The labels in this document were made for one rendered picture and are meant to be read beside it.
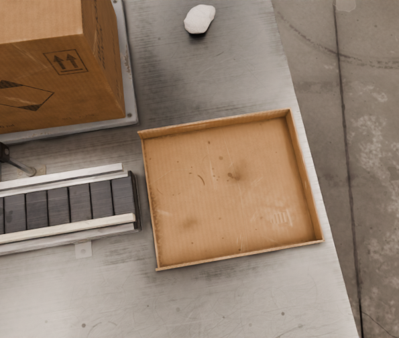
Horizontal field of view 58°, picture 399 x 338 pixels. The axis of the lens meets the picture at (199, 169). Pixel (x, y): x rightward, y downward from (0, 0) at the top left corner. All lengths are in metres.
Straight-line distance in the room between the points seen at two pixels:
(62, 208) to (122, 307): 0.21
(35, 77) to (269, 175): 0.44
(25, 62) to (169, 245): 0.38
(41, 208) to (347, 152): 1.34
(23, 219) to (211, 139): 0.38
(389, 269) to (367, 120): 0.65
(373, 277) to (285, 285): 0.99
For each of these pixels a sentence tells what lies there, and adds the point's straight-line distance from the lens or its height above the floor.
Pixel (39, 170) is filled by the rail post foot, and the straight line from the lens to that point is 0.77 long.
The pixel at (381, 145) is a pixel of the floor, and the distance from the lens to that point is 1.79.
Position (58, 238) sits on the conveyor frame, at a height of 0.88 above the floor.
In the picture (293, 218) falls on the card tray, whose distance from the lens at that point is 0.70.
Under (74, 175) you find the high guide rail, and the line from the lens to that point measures 0.60.
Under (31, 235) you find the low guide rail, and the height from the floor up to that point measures 0.92.
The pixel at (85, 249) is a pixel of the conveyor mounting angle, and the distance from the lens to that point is 0.71.
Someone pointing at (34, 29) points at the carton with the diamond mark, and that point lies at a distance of 0.53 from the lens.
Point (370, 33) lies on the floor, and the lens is 2.03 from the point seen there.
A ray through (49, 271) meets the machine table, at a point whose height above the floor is 0.83.
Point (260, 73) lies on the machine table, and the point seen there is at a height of 0.83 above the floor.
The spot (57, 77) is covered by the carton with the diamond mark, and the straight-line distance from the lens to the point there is 0.59.
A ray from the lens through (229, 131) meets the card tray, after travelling 0.73.
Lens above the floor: 1.51
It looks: 75 degrees down
